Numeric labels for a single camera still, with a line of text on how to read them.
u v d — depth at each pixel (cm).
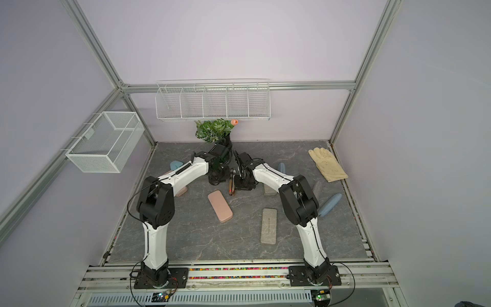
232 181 94
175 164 108
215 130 91
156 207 53
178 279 74
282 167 102
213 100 98
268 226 84
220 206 91
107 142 84
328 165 108
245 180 83
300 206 54
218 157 78
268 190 96
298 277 72
